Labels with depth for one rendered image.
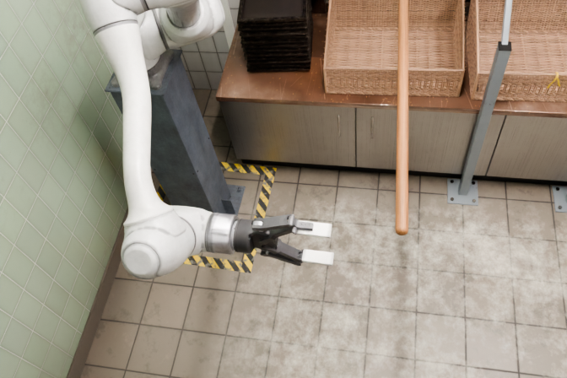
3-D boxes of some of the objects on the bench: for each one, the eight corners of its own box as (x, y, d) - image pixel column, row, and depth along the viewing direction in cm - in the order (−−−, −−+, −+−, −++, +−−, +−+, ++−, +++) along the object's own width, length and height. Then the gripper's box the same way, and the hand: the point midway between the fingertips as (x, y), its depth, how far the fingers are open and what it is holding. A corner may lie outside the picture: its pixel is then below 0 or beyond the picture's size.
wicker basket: (462, 19, 252) (472, -33, 229) (596, 19, 242) (621, -35, 220) (468, 101, 225) (481, 51, 202) (620, 105, 216) (650, 53, 193)
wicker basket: (332, 17, 262) (330, -33, 240) (456, 18, 253) (466, -35, 230) (322, 94, 235) (319, 46, 213) (461, 99, 226) (472, 49, 203)
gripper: (229, 191, 116) (332, 201, 112) (249, 245, 136) (336, 255, 132) (221, 223, 112) (326, 234, 108) (242, 272, 132) (332, 284, 128)
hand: (326, 245), depth 120 cm, fingers open, 13 cm apart
